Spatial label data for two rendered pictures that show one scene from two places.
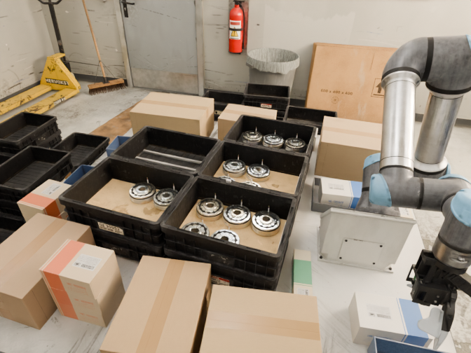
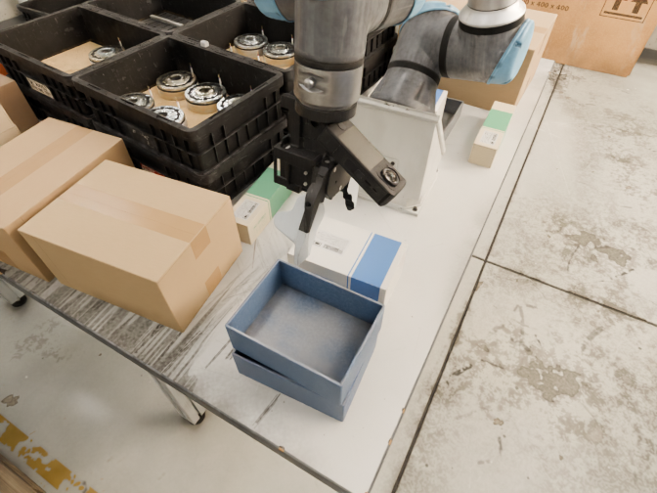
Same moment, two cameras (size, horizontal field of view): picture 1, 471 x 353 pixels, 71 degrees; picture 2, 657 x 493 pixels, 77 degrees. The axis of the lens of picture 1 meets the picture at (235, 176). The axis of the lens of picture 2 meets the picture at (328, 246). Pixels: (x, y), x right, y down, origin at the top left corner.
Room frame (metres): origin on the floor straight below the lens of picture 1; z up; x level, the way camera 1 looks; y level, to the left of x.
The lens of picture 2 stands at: (0.06, -0.60, 1.38)
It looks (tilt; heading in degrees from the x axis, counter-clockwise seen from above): 49 degrees down; 17
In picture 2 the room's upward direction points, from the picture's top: straight up
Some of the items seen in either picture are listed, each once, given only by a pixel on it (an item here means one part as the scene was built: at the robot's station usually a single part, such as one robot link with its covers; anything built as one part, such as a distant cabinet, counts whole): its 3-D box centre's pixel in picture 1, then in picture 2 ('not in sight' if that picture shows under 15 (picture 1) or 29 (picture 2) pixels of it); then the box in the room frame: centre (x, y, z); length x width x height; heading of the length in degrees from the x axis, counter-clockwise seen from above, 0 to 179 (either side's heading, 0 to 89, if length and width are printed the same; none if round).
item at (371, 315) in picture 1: (387, 321); (347, 263); (0.57, -0.48, 0.75); 0.20 x 0.12 x 0.09; 82
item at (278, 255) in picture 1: (231, 213); (179, 80); (0.84, 0.01, 0.92); 0.40 x 0.30 x 0.02; 73
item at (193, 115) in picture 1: (174, 120); not in sight; (1.77, 0.37, 0.80); 0.40 x 0.30 x 0.20; 80
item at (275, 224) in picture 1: (265, 220); (238, 105); (0.88, -0.12, 0.86); 0.10 x 0.10 x 0.01
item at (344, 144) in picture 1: (357, 150); (470, 50); (1.50, -0.64, 0.80); 0.40 x 0.30 x 0.20; 76
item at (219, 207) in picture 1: (209, 206); (176, 80); (0.94, 0.09, 0.86); 0.10 x 0.10 x 0.01
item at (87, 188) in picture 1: (132, 199); (84, 59); (0.96, 0.39, 0.87); 0.40 x 0.30 x 0.11; 73
